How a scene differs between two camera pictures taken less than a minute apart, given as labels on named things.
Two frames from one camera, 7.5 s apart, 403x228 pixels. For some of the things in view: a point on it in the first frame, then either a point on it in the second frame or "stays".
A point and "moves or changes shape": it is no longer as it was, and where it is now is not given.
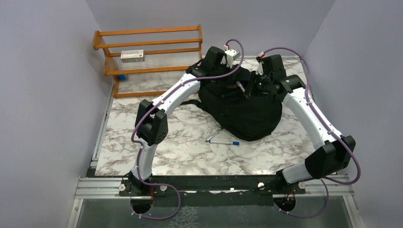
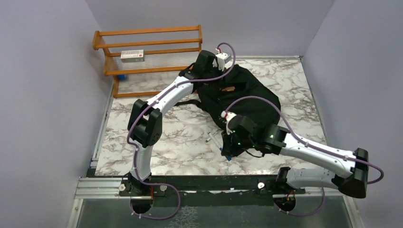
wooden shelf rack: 148,52 stays
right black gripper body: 259,86 → 235,146
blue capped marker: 223,142 moves or changes shape
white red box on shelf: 132,56 stays
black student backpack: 247,118 stays
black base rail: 212,191 stays
